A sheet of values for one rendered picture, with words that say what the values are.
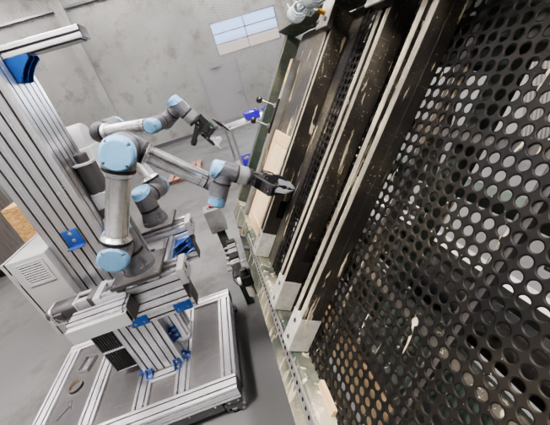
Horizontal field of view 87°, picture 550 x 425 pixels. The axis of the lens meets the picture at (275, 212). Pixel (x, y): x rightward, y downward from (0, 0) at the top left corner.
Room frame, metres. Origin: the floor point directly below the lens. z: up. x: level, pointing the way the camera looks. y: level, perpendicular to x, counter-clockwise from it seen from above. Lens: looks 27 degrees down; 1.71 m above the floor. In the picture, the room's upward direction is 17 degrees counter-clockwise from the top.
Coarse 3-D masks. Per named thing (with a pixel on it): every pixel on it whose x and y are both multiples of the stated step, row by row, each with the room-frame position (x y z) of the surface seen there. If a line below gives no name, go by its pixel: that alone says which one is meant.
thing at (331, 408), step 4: (320, 380) 0.52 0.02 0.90; (324, 380) 0.51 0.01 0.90; (320, 384) 0.51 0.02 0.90; (324, 384) 0.50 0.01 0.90; (320, 388) 0.50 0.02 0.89; (324, 388) 0.49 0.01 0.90; (324, 392) 0.48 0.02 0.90; (328, 392) 0.48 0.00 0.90; (324, 396) 0.47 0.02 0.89; (328, 396) 0.47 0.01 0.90; (324, 400) 0.47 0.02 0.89; (328, 400) 0.46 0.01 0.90; (332, 400) 0.46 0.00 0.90; (328, 404) 0.45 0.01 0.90; (332, 404) 0.45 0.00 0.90; (328, 408) 0.44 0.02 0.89; (332, 408) 0.43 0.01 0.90; (336, 408) 0.43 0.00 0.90; (332, 412) 0.43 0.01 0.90; (336, 412) 0.43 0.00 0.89; (332, 416) 0.43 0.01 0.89
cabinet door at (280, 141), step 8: (280, 136) 1.60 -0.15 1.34; (288, 136) 1.51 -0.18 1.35; (272, 144) 1.68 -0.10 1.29; (280, 144) 1.55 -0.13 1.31; (272, 152) 1.65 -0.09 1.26; (280, 152) 1.51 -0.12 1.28; (272, 160) 1.59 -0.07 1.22; (280, 160) 1.47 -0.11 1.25; (264, 168) 1.69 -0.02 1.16; (272, 168) 1.55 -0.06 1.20; (256, 192) 1.68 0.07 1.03; (256, 200) 1.64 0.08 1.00; (264, 200) 1.50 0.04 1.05; (256, 208) 1.58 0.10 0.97; (264, 208) 1.45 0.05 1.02; (256, 216) 1.54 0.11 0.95; (256, 224) 1.47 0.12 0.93; (256, 232) 1.43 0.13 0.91
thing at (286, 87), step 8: (288, 64) 1.82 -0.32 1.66; (296, 64) 1.78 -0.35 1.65; (288, 72) 1.77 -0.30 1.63; (288, 80) 1.77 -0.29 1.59; (288, 88) 1.77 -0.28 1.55; (280, 96) 1.77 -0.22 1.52; (280, 104) 1.76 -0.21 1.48; (280, 112) 1.76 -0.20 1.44; (280, 120) 1.76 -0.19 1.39; (272, 128) 1.75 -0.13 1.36; (272, 136) 1.75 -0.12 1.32; (264, 144) 1.78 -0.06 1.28; (264, 152) 1.74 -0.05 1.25; (264, 160) 1.74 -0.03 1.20; (248, 200) 1.73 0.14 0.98; (248, 208) 1.72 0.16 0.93
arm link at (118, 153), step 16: (112, 144) 1.04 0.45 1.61; (128, 144) 1.06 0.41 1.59; (112, 160) 1.03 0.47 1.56; (128, 160) 1.04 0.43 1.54; (112, 176) 1.05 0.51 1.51; (128, 176) 1.07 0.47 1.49; (112, 192) 1.05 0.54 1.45; (128, 192) 1.08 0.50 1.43; (112, 208) 1.05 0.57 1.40; (128, 208) 1.08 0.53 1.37; (112, 224) 1.04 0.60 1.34; (128, 224) 1.08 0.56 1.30; (112, 240) 1.03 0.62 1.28; (128, 240) 1.06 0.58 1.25; (112, 256) 1.01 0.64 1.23; (128, 256) 1.03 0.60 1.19
